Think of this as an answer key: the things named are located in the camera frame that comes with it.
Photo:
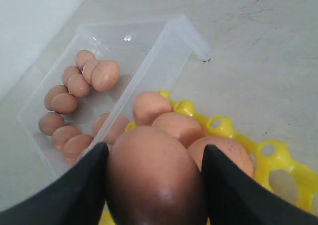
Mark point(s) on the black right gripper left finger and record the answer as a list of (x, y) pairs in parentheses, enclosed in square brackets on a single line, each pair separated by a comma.
[(76, 198)]

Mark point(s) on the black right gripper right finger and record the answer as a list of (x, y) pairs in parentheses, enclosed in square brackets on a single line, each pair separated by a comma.
[(233, 198)]

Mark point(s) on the brown egg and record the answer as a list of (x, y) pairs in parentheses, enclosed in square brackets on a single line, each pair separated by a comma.
[(52, 93), (88, 70), (50, 122), (82, 57), (148, 105), (63, 134), (75, 146), (68, 72), (64, 103), (105, 75), (231, 148), (117, 128), (183, 127), (151, 179)]

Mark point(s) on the yellow plastic egg tray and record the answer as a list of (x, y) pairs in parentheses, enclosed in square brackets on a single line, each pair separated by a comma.
[(274, 169)]

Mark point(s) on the clear plastic bin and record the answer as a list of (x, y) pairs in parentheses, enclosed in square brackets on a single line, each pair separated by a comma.
[(88, 94)]

